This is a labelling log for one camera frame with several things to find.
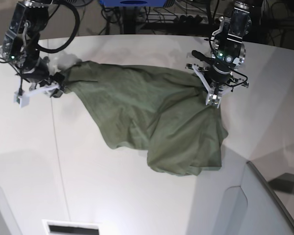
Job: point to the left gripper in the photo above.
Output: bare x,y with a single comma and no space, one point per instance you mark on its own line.
218,73

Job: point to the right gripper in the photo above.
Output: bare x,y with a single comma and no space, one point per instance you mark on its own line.
36,70

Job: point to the green t-shirt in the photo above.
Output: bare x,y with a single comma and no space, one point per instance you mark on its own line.
159,110

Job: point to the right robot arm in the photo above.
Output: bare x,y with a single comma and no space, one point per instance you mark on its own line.
21,50

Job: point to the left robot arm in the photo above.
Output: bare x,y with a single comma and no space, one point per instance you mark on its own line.
226,43

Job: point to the black power strip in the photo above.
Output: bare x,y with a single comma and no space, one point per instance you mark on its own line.
190,19

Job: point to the blue box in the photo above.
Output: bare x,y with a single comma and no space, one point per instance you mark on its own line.
133,3

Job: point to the black table leg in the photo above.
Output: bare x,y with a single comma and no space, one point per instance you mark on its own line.
129,16

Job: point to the white slotted plate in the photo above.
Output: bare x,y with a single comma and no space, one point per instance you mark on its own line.
55,227

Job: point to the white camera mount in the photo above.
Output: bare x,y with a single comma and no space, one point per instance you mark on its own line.
23,98
215,92

